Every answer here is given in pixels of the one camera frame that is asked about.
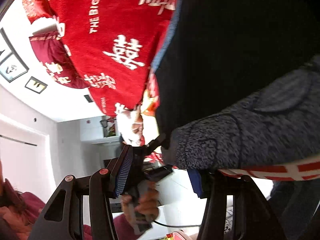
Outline black pants with patterned lining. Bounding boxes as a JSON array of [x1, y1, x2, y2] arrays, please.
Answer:
[[153, 0, 319, 180]]

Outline person's maroon sleeve forearm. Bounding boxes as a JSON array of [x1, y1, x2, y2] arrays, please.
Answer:
[[0, 179, 141, 240]]

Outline person's left hand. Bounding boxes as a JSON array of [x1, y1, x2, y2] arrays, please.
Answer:
[[121, 181, 159, 227]]

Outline red blanket with white characters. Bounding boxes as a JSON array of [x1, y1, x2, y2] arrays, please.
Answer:
[[27, 0, 177, 115]]

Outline dark red pillow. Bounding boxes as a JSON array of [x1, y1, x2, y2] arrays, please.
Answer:
[[29, 31, 89, 89]]

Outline small framed picture on wall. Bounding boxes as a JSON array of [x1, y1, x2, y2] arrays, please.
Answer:
[[25, 76, 47, 94]]

